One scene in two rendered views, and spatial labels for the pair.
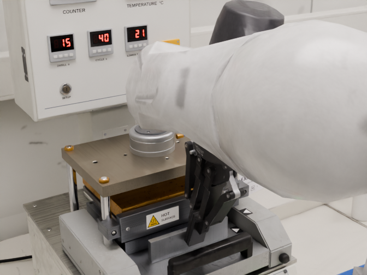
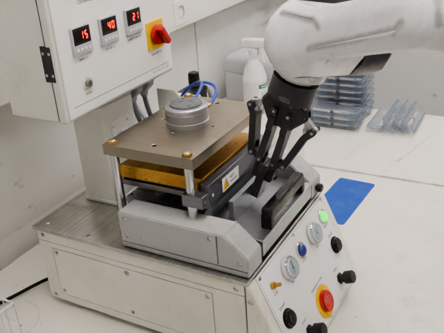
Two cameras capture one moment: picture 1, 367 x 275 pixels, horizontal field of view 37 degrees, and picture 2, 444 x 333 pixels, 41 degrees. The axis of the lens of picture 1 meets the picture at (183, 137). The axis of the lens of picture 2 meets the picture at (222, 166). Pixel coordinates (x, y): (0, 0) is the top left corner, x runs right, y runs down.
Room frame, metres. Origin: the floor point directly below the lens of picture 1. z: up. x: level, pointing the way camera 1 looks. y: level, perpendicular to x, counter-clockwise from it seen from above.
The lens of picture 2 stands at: (-0.02, 0.49, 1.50)
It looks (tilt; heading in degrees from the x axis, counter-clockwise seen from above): 26 degrees down; 331
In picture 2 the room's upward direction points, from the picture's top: 4 degrees counter-clockwise
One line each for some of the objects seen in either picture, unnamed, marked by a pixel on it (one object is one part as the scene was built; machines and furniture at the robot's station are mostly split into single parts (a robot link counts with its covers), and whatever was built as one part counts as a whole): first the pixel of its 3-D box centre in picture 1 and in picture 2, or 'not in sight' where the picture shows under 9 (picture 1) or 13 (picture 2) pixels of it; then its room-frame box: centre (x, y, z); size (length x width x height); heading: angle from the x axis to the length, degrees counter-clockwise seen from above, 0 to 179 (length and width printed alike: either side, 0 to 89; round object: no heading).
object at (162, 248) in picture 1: (167, 228); (216, 194); (0.85, 0.03, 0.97); 0.30 x 0.22 x 0.08; 31
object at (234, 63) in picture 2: not in sight; (267, 74); (1.66, -0.64, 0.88); 0.25 x 0.20 x 0.17; 26
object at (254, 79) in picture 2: not in sight; (255, 76); (1.56, -0.52, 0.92); 0.09 x 0.08 x 0.25; 38
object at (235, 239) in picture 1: (211, 257); (283, 198); (0.73, -0.04, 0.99); 0.15 x 0.02 x 0.04; 121
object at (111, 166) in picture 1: (154, 153); (180, 129); (0.93, 0.05, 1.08); 0.31 x 0.24 x 0.13; 121
